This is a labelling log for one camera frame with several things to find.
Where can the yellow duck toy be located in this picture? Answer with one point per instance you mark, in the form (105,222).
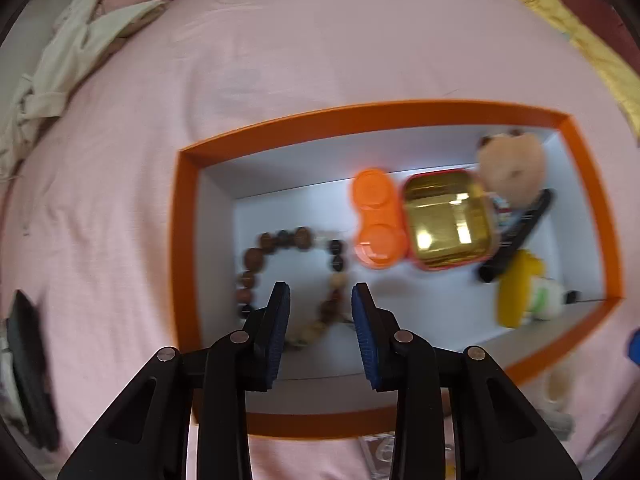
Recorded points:
(515,290)

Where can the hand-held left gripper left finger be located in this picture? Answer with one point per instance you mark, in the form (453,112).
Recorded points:
(277,340)

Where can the cream cloth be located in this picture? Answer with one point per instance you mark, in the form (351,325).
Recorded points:
(65,60)

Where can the orange contact lens case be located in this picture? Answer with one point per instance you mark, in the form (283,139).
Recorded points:
(377,245)

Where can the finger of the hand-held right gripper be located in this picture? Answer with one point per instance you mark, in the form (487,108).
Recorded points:
(634,345)

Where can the orange cardboard box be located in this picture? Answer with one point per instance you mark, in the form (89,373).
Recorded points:
(184,260)

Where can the yellow blanket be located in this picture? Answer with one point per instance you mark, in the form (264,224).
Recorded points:
(600,55)

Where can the red tin gold interior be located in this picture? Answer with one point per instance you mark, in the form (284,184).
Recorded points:
(445,220)

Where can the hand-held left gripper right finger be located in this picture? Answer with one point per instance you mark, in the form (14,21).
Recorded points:
(365,340)

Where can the black cloth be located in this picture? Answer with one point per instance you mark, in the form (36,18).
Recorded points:
(30,360)

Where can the black rectangular packet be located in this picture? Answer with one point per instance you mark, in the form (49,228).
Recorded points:
(520,235)

